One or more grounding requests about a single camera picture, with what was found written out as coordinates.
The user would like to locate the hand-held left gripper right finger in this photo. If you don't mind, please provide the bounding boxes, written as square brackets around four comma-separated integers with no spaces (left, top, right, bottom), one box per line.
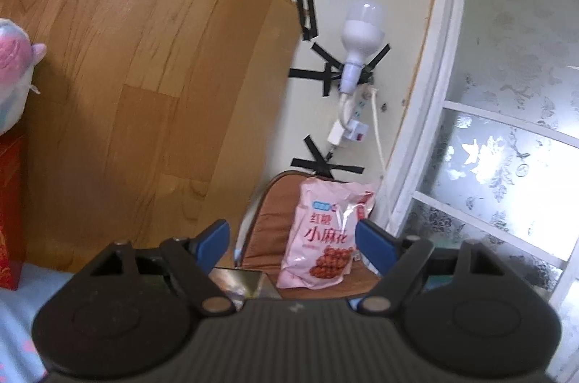
[356,220,514,315]

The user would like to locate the white light bulb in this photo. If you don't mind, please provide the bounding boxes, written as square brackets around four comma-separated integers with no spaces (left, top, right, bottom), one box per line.
[340,1,385,94]

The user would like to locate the crossed black tape strips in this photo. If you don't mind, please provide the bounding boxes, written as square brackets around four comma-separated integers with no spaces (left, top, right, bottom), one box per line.
[288,42,390,98]
[292,134,366,180]
[295,0,320,42]

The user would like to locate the frosted patterned glass window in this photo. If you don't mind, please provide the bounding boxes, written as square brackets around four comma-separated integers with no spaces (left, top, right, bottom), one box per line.
[389,0,579,383]

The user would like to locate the black metal tin box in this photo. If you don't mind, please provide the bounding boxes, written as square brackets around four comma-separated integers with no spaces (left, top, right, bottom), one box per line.
[210,268,283,307]

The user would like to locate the pink and blue plush toy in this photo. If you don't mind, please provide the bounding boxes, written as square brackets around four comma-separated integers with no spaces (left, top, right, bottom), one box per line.
[0,18,47,135]

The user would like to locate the white cable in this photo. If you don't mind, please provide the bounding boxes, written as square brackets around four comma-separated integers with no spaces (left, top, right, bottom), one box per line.
[368,87,396,232]

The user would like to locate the wooden headboard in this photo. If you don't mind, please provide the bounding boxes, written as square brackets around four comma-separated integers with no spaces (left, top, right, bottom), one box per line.
[0,0,304,275]

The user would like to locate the brown chair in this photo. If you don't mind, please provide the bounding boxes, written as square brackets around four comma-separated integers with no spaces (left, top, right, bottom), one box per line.
[234,170,384,300]

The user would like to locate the large pink snack bag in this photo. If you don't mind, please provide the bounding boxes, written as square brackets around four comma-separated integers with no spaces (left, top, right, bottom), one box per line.
[276,177,376,290]

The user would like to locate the white power strip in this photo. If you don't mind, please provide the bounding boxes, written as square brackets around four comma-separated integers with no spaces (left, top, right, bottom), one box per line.
[348,84,377,128]

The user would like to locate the white adapter with red switch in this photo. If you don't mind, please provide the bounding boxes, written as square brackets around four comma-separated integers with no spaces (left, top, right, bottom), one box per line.
[343,122,369,145]

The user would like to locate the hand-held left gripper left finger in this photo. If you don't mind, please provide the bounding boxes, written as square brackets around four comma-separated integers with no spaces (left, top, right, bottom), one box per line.
[75,219,237,317]

